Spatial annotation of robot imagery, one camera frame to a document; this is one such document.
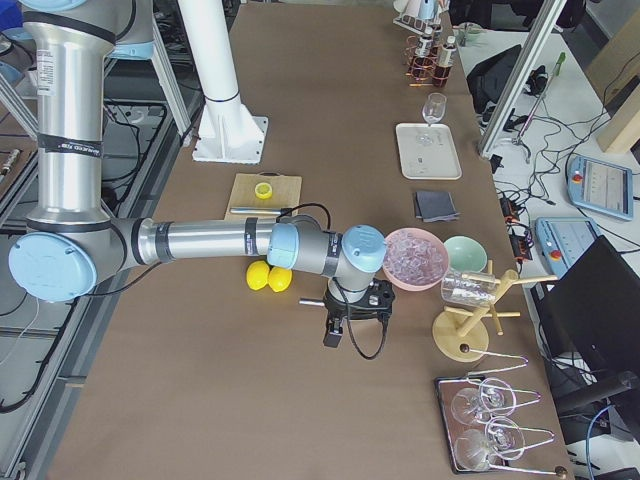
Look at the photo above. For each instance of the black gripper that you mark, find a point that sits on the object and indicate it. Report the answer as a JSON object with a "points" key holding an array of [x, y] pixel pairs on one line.
{"points": [[336, 308]]}

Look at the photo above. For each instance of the copper wire bottle basket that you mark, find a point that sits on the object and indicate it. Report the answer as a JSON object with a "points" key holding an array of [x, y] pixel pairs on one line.
{"points": [[419, 76]]}

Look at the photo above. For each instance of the tea bottle brown liquid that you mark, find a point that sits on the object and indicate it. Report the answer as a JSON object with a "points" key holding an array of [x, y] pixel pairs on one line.
{"points": [[444, 62]]}

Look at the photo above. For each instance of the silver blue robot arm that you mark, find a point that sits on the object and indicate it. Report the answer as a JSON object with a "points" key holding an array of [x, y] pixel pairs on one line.
{"points": [[72, 244]]}

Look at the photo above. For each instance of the pink bowl with ice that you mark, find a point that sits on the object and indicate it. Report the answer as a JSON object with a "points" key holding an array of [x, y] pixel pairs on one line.
{"points": [[415, 259]]}

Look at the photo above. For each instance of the steel metal scoop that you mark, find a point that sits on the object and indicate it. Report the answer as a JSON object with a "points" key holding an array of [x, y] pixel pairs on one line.
{"points": [[311, 302]]}

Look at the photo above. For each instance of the wooden cup drying rack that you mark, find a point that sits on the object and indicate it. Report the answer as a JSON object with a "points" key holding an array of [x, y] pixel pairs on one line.
{"points": [[458, 330]]}

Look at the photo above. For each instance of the clear glass mug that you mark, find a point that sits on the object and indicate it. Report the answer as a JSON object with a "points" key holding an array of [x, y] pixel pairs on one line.
{"points": [[469, 288]]}

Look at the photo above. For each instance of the mint green empty bowl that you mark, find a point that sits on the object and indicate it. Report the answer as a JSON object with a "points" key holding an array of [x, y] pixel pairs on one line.
{"points": [[465, 254]]}

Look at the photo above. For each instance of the right whole yellow lemon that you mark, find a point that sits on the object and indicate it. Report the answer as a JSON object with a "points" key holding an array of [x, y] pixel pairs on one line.
{"points": [[279, 279]]}

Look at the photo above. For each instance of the whole yellow lemon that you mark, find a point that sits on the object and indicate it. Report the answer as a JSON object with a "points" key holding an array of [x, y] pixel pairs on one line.
{"points": [[257, 275], [279, 279]]}

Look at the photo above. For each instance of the dark grey folded cloth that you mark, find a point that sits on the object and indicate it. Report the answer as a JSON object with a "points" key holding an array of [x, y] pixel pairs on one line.
{"points": [[432, 206]]}

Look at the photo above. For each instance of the left whole yellow lemon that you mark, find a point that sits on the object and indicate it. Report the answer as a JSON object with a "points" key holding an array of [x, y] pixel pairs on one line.
{"points": [[257, 275]]}

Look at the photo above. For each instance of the dark tray with glasses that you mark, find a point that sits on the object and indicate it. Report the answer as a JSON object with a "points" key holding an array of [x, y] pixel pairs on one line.
{"points": [[446, 388]]}

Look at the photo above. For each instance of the wooden cutting board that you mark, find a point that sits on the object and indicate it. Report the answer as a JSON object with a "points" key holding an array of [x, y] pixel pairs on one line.
{"points": [[286, 193]]}

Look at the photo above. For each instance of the upper hanging wine glass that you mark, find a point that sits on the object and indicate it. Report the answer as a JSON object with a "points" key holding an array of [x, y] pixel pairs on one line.
{"points": [[480, 403]]}

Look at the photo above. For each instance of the hanging wine glass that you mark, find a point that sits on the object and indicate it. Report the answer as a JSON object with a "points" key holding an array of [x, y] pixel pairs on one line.
{"points": [[480, 403], [500, 442]]}

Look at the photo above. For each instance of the white rectangular tray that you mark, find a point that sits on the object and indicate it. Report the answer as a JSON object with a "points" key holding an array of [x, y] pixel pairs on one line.
{"points": [[427, 152]]}

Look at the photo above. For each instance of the half lemon slice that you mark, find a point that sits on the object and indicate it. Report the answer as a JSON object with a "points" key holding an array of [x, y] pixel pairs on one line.
{"points": [[263, 190]]}

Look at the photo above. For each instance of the metal rod on board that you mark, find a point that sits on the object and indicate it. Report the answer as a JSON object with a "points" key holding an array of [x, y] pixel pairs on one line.
{"points": [[256, 211]]}

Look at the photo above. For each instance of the lower hanging wine glass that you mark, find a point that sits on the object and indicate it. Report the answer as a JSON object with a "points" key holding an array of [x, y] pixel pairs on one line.
{"points": [[500, 442]]}

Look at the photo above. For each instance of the lower teach pendant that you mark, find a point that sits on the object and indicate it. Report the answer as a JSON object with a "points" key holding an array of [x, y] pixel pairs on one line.
{"points": [[562, 241]]}

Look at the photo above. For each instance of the teach pendant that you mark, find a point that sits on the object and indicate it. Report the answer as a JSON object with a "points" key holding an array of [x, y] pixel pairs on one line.
{"points": [[562, 241], [601, 186]]}

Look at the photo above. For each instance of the upright wine glass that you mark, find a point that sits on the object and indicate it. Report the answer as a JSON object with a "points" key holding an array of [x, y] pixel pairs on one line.
{"points": [[433, 112]]}

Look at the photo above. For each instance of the black monitor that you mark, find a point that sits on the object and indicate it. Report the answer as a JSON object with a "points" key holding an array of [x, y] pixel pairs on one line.
{"points": [[596, 303]]}

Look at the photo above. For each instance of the black bag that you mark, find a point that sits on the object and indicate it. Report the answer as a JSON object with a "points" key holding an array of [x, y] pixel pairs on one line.
{"points": [[488, 79]]}

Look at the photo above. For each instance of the upper teach pendant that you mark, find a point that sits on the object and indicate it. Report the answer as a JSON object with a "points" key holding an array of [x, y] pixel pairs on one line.
{"points": [[601, 186]]}

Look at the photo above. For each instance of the wire wine glass holder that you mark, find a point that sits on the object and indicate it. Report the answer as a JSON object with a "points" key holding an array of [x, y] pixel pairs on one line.
{"points": [[533, 437]]}

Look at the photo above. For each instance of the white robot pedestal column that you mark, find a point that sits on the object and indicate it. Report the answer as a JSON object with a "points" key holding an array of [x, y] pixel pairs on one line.
{"points": [[228, 132]]}

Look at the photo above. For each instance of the aluminium frame post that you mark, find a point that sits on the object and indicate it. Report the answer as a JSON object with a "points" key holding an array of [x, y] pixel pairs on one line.
{"points": [[535, 41]]}

